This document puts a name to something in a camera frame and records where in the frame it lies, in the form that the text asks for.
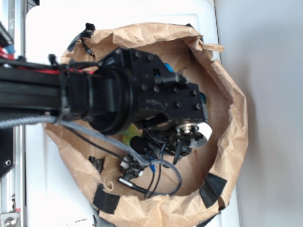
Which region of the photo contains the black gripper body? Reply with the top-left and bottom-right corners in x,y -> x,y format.
99,48 -> 208,128

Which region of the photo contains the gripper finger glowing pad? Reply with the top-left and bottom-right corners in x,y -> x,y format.
193,93 -> 213,148

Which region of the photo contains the green plush animal toy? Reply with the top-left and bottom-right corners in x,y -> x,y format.
122,123 -> 143,146

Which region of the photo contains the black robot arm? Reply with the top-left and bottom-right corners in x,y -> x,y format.
0,48 -> 213,148

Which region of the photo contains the brown paper bag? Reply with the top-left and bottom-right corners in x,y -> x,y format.
44,23 -> 248,227

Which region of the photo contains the white plastic bin lid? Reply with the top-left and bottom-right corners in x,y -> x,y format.
25,0 -> 218,227

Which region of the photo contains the black wrist camera assembly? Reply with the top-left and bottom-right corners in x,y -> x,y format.
118,123 -> 198,191

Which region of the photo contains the aluminium rail frame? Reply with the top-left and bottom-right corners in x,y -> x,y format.
0,0 -> 28,227

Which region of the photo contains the grey braided cable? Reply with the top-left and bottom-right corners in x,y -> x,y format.
0,115 -> 182,196

